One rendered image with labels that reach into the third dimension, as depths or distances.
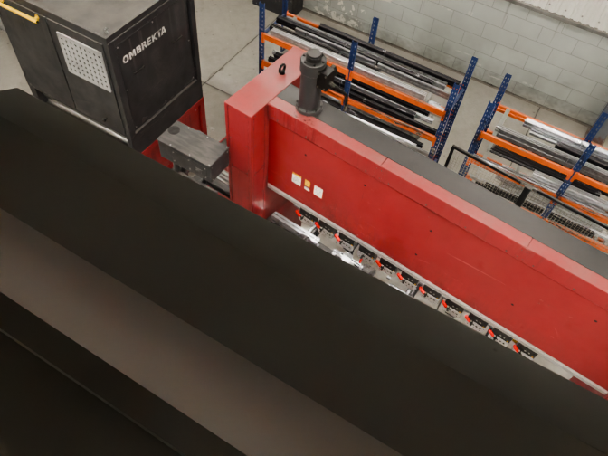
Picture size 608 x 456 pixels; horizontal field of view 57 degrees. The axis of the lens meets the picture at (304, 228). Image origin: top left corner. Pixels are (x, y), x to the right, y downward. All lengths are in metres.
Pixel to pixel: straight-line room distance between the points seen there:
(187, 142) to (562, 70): 5.32
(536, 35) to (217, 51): 4.23
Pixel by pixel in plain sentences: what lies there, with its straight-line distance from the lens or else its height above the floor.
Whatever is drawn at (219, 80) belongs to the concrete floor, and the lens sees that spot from 7.94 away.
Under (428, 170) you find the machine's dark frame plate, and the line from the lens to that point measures 3.90.
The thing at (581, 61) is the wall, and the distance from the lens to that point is 8.11.
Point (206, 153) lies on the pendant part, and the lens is 4.31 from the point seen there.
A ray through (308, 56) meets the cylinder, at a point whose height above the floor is 2.76.
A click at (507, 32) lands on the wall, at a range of 8.13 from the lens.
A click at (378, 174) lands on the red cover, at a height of 2.22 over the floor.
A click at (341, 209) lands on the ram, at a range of 4.42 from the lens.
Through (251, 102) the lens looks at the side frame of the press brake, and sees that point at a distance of 4.17.
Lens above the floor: 5.08
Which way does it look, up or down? 54 degrees down
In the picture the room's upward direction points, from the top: 7 degrees clockwise
